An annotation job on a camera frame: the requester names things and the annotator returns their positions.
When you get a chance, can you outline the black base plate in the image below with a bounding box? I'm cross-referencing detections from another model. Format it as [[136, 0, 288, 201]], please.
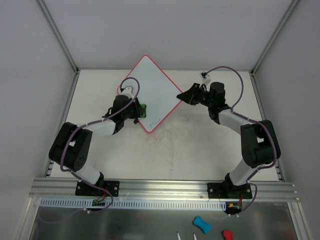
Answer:
[[207, 182, 253, 200], [75, 180, 120, 197]]

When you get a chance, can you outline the red bone-shaped eraser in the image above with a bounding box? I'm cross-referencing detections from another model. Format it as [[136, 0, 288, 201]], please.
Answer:
[[222, 229, 234, 240]]

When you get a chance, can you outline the left white marker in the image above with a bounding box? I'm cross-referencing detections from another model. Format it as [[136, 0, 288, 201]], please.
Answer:
[[176, 232, 181, 240]]

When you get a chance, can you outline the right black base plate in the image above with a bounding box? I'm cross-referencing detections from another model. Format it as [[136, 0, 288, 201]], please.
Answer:
[[207, 182, 253, 200]]

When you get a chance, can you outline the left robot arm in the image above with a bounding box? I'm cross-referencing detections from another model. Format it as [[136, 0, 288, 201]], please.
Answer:
[[48, 95, 147, 195]]

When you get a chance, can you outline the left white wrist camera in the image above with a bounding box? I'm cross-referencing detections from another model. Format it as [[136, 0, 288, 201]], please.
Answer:
[[120, 86, 134, 99]]

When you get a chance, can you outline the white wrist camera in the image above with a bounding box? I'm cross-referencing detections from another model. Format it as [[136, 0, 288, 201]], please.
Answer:
[[120, 86, 134, 99], [199, 71, 211, 86]]

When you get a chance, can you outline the green bone-shaped eraser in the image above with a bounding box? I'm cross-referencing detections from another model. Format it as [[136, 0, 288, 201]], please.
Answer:
[[139, 104, 147, 118]]

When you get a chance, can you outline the pink-framed whiteboard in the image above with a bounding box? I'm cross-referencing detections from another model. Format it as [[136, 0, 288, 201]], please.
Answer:
[[118, 55, 182, 133]]

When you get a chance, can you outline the blue bone-shaped eraser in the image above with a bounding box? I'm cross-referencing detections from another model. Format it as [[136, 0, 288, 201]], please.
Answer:
[[193, 216, 212, 234]]

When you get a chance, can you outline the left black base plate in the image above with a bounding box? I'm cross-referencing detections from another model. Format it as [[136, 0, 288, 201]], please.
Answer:
[[75, 180, 120, 197]]

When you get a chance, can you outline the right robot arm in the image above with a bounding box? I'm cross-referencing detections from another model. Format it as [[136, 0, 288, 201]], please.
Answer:
[[177, 82, 281, 198]]

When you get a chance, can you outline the slotted white cable duct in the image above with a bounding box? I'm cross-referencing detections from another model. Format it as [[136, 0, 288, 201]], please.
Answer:
[[39, 197, 227, 212]]

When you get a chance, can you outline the aluminium frame post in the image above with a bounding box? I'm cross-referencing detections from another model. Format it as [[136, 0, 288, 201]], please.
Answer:
[[250, 0, 301, 76], [35, 0, 79, 74]]

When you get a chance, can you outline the left aluminium frame post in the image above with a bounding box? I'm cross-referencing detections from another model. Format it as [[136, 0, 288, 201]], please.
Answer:
[[35, 0, 79, 74]]

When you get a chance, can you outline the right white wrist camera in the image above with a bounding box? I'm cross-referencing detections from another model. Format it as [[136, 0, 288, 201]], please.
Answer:
[[199, 71, 211, 86]]

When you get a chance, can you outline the right aluminium frame post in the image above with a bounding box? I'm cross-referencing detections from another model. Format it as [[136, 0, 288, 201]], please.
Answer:
[[250, 0, 301, 76]]

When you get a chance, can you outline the aluminium mounting rail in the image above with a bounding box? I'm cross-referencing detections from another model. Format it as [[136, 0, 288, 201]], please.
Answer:
[[29, 177, 300, 202]]

